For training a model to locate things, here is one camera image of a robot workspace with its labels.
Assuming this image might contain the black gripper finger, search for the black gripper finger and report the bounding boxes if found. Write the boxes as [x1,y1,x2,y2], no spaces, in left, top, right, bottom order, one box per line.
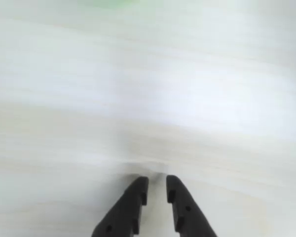
[166,175,218,237]
[91,176,149,237]

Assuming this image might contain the green rubber duck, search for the green rubber duck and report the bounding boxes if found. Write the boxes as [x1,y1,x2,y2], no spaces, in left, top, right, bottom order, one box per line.
[78,0,141,7]

